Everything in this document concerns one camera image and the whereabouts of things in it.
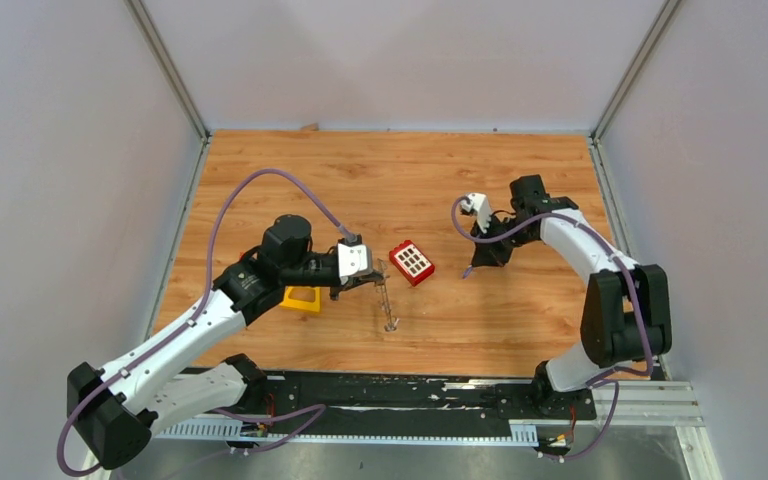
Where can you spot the yellow triangular toy block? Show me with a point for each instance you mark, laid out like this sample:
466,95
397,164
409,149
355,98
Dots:
304,299

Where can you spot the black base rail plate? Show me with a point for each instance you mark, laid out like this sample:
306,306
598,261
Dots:
390,405

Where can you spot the grey metal keyring disc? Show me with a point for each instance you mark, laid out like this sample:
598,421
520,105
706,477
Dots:
392,321

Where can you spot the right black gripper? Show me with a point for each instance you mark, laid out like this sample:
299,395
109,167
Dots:
487,254

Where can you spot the red window toy block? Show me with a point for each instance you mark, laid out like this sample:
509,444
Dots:
411,262

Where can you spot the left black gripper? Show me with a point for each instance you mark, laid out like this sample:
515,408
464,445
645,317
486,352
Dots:
352,283

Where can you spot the white slotted cable duct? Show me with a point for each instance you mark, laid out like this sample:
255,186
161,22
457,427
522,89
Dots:
216,429

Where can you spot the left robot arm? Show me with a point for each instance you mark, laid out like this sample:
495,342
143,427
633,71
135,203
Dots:
117,409

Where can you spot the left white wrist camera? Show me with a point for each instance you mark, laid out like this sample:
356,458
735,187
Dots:
353,260

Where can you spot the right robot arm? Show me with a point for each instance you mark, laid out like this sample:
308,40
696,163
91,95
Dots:
626,320

